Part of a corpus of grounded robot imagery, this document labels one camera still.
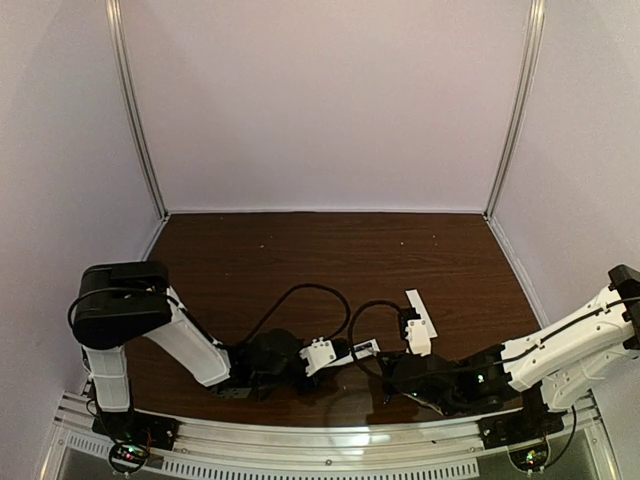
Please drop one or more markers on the white remote control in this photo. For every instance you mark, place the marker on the white remote control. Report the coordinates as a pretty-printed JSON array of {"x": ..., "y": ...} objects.
[{"x": 362, "y": 350}]

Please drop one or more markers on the white battery cover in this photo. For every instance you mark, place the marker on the white battery cover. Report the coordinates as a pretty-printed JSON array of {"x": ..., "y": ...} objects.
[{"x": 417, "y": 303}]

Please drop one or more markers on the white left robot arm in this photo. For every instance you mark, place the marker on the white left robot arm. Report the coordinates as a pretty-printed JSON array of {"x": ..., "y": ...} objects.
[{"x": 120, "y": 302}]

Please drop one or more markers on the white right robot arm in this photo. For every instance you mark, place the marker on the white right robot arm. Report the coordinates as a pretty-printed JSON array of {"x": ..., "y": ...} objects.
[{"x": 547, "y": 369}]

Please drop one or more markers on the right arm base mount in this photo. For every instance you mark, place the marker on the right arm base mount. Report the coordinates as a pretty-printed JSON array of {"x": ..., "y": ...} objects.
[{"x": 524, "y": 432}]

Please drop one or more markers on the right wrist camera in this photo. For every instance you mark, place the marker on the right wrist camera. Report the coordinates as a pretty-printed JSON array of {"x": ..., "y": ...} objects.
[{"x": 414, "y": 331}]

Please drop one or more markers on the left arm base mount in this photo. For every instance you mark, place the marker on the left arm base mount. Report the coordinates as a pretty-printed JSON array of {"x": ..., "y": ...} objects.
[{"x": 133, "y": 435}]

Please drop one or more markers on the left aluminium frame post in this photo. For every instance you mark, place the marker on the left aluminium frame post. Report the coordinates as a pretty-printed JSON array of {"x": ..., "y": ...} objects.
[{"x": 132, "y": 109}]

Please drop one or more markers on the aluminium frame post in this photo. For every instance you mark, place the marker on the aluminium frame post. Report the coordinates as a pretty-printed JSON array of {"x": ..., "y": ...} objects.
[
  {"x": 132, "y": 109},
  {"x": 530, "y": 57}
]

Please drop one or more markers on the right aluminium frame post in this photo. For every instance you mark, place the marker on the right aluminium frame post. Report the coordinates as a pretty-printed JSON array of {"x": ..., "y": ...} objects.
[{"x": 530, "y": 57}]

